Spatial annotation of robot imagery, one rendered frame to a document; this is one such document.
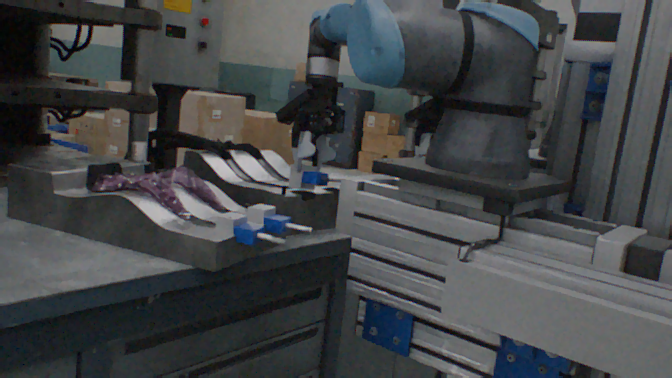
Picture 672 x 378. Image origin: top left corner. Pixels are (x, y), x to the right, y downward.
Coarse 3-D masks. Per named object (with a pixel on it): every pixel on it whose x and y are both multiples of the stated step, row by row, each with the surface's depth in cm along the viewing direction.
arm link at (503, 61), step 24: (480, 24) 80; (504, 24) 80; (528, 24) 80; (480, 48) 79; (504, 48) 80; (528, 48) 81; (480, 72) 80; (504, 72) 81; (528, 72) 82; (456, 96) 84; (480, 96) 82; (504, 96) 81; (528, 96) 84
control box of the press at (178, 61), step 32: (128, 0) 198; (160, 0) 193; (192, 0) 202; (224, 0) 212; (128, 32) 200; (160, 32) 195; (192, 32) 204; (128, 64) 201; (160, 64) 197; (192, 64) 207; (160, 96) 209; (160, 128) 212; (160, 160) 213
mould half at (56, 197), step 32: (64, 160) 129; (96, 160) 134; (128, 160) 139; (32, 192) 117; (64, 192) 116; (96, 192) 118; (128, 192) 111; (64, 224) 115; (96, 224) 111; (128, 224) 108; (160, 224) 106; (192, 224) 110; (256, 224) 116; (160, 256) 106; (192, 256) 104; (224, 256) 104
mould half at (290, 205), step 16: (192, 160) 150; (208, 160) 146; (240, 160) 154; (272, 160) 162; (208, 176) 146; (224, 176) 144; (256, 176) 151; (288, 176) 158; (224, 192) 142; (240, 192) 139; (256, 192) 135; (272, 192) 132; (288, 192) 134; (320, 192) 138; (288, 208) 130; (304, 208) 134; (320, 208) 138; (336, 208) 143; (304, 224) 135; (320, 224) 139
